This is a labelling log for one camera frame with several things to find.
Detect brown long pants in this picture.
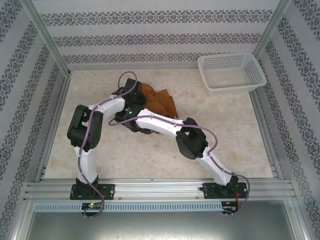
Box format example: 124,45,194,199
136,82,180,136

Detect white perforated plastic basket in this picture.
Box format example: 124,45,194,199
197,52,267,96

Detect grey metal panel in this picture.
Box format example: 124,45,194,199
24,199,306,240

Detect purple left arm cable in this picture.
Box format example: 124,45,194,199
77,71,140,219

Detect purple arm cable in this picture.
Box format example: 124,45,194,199
77,71,140,219
108,113,251,216

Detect aluminium table side rail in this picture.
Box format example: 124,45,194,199
37,72,73,181
249,89,285,180

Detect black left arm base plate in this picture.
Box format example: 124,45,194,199
70,184,116,201

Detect aluminium mounting rail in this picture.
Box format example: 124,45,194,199
24,178,293,201

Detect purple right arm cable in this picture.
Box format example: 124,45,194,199
108,113,251,216

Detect slotted grey cable duct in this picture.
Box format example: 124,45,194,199
33,201,223,213

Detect aluminium frame post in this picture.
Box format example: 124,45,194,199
21,0,73,78
252,0,293,63

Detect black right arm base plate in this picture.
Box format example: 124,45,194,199
202,182,247,200

